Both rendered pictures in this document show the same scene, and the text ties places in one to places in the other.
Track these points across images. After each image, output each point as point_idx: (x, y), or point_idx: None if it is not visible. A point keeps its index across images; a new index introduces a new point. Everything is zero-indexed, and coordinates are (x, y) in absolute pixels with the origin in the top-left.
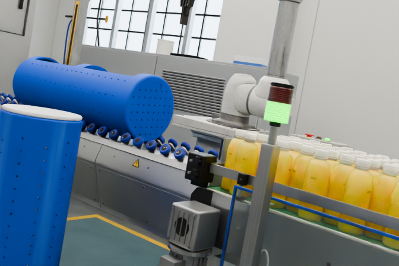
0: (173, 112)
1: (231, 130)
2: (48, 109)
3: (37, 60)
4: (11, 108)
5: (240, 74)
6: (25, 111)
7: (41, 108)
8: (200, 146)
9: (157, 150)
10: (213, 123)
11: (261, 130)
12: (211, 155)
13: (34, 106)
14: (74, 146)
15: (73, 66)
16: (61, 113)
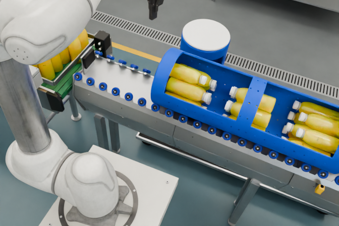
0: (150, 95)
1: (96, 146)
2: (212, 42)
3: (337, 105)
4: (211, 20)
5: (93, 154)
6: (202, 19)
7: (213, 39)
8: (114, 87)
9: (150, 95)
10: (121, 168)
11: (56, 217)
12: (97, 36)
13: (223, 43)
14: (180, 46)
15: (267, 80)
16: (199, 38)
